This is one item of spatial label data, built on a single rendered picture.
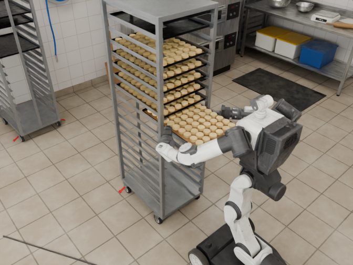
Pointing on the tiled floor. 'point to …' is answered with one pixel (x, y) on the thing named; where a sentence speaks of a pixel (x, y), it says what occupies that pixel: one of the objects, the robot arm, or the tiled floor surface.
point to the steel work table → (293, 16)
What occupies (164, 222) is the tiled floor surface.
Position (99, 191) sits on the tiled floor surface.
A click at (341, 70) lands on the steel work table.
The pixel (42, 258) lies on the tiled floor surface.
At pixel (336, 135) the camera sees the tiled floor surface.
